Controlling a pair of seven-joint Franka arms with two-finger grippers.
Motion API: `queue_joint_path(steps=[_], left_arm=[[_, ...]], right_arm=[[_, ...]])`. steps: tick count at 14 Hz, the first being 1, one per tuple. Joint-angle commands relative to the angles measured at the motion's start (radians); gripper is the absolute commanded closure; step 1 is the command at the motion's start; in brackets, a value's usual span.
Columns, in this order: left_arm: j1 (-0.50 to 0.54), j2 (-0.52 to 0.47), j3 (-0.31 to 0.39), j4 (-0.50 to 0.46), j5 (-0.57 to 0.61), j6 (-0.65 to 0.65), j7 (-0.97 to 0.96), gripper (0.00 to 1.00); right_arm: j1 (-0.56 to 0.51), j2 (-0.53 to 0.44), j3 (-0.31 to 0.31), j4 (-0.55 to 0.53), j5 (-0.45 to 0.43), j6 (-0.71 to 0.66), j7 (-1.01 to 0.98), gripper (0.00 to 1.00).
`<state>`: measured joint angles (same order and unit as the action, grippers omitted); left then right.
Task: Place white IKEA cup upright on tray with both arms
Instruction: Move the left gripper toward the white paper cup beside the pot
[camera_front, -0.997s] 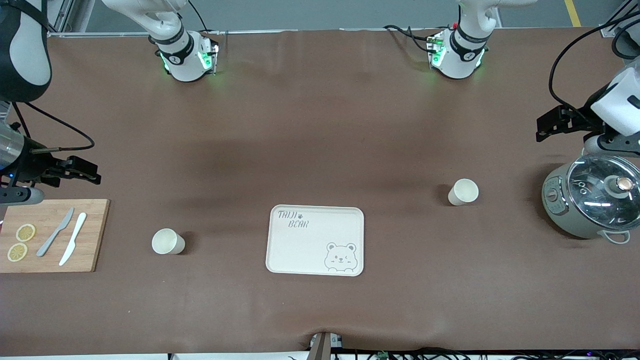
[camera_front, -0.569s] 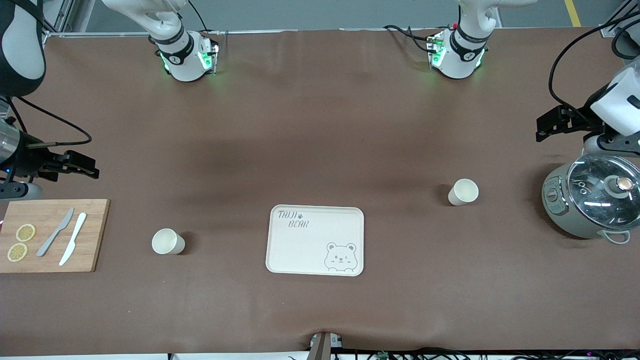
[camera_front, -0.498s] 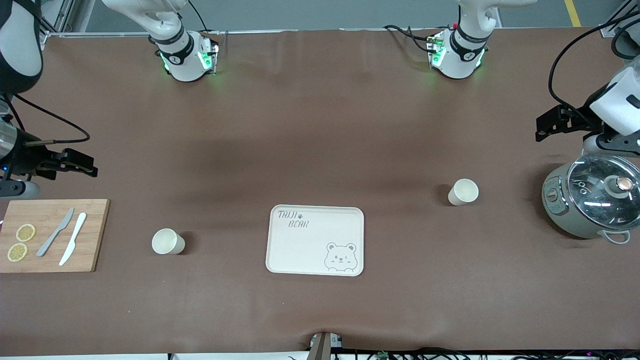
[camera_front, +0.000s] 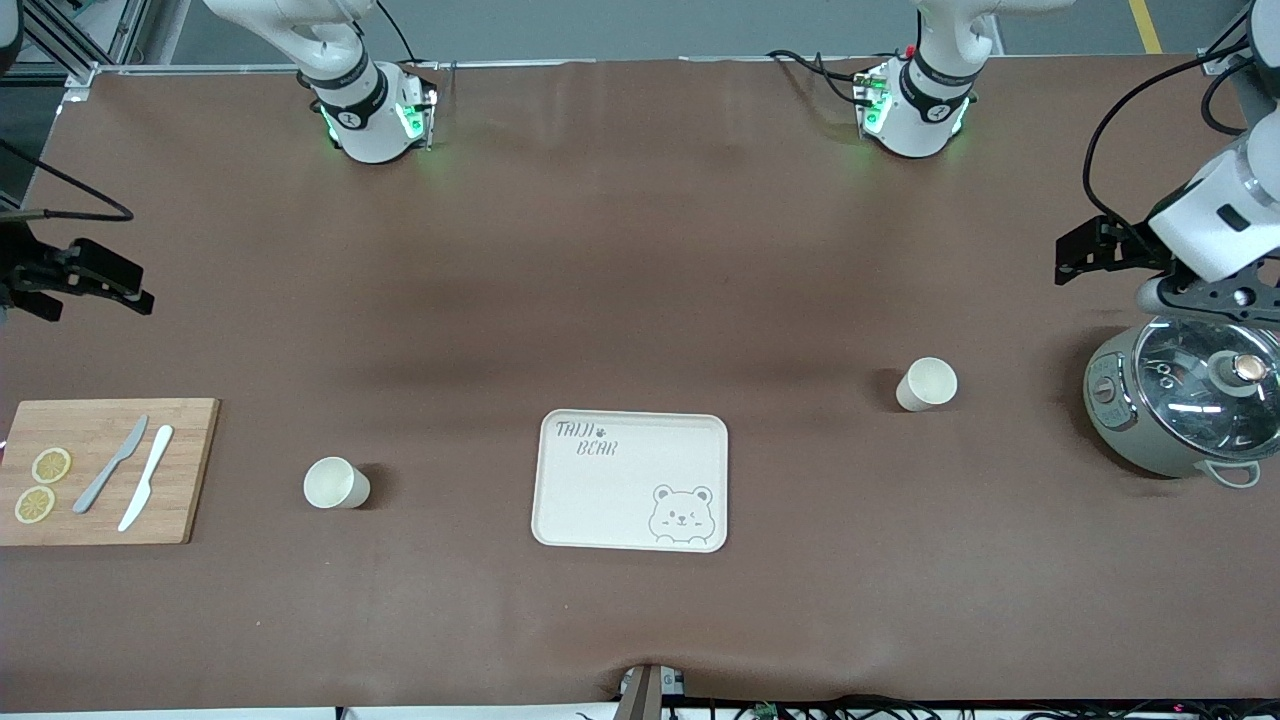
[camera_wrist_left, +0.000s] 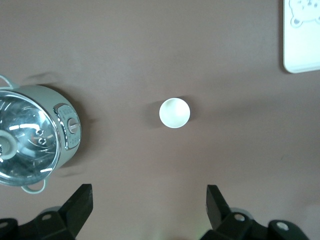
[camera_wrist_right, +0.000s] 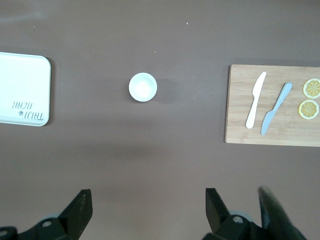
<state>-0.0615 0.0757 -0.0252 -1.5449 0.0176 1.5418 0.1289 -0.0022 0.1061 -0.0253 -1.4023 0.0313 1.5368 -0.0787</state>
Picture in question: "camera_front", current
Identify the aluminium frame profile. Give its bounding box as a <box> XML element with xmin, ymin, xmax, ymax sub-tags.
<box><xmin>20</xmin><ymin>0</ymin><xmax>151</xmax><ymax>76</ymax></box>
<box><xmin>1200</xmin><ymin>30</ymin><xmax>1256</xmax><ymax>76</ymax></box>

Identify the black arm base cable bundle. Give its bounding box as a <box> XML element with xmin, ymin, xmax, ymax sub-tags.
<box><xmin>767</xmin><ymin>48</ymin><xmax>871</xmax><ymax>106</ymax></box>

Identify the white IKEA cup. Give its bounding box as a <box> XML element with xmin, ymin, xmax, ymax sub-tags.
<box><xmin>303</xmin><ymin>456</ymin><xmax>372</xmax><ymax>510</ymax></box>
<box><xmin>895</xmin><ymin>357</ymin><xmax>959</xmax><ymax>413</ymax></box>

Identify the grey plastic knife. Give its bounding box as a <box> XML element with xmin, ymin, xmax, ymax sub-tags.
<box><xmin>72</xmin><ymin>415</ymin><xmax>149</xmax><ymax>515</ymax></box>

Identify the grey cooking pot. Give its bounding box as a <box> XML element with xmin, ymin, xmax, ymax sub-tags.
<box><xmin>1083</xmin><ymin>318</ymin><xmax>1280</xmax><ymax>489</ymax></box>

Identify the wooden cutting board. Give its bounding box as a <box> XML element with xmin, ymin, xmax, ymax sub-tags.
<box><xmin>0</xmin><ymin>398</ymin><xmax>221</xmax><ymax>546</ymax></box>

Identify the cream bear print tray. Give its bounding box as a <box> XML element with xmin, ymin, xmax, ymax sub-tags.
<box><xmin>531</xmin><ymin>409</ymin><xmax>729</xmax><ymax>554</ymax></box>

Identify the glass pot lid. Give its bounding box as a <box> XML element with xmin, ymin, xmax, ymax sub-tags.
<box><xmin>1133</xmin><ymin>315</ymin><xmax>1280</xmax><ymax>463</ymax></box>

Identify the metal table edge bracket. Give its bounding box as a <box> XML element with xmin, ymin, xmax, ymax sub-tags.
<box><xmin>618</xmin><ymin>664</ymin><xmax>687</xmax><ymax>720</ymax></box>

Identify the white plastic knife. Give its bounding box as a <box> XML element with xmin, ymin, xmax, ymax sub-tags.
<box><xmin>118</xmin><ymin>425</ymin><xmax>174</xmax><ymax>533</ymax></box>

